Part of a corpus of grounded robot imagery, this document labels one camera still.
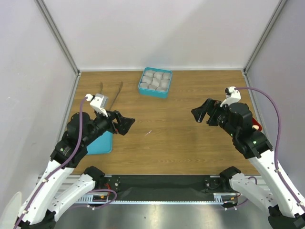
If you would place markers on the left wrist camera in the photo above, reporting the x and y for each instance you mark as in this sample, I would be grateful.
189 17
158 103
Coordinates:
98 103

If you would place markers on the beige oval chocolate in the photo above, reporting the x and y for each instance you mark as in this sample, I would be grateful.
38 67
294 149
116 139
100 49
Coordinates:
256 127

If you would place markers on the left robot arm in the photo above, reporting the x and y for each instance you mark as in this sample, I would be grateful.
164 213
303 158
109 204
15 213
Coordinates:
42 208

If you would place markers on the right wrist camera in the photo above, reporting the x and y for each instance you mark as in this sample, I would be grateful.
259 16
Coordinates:
232 96

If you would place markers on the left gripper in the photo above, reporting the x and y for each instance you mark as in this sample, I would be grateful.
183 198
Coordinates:
125 123

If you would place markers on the aluminium frame post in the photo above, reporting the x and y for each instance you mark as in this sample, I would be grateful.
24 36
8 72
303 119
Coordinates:
57 35
281 4

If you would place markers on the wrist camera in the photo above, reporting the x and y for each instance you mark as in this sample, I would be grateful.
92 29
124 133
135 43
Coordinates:
232 96
98 103

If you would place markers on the slotted cable duct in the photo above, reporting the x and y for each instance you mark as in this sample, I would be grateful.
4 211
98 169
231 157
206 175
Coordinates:
96 200

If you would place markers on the red chocolate tray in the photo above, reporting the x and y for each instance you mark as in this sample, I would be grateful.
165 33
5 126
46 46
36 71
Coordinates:
255 122

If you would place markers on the teal chocolate box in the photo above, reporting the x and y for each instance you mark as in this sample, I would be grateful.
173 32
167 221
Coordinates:
155 82

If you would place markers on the teal box lid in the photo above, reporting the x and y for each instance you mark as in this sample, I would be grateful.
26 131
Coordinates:
102 145

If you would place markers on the left aluminium frame post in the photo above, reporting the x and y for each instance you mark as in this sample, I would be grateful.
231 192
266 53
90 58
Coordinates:
57 35

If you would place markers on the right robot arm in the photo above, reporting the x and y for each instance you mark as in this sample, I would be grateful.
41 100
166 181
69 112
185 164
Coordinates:
284 212

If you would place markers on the right aluminium frame post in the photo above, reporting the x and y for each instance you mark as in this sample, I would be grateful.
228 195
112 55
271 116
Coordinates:
281 4

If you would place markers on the metal tongs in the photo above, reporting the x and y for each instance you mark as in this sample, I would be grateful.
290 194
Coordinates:
117 94

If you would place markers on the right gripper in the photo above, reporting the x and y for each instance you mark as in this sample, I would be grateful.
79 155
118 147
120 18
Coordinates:
199 112

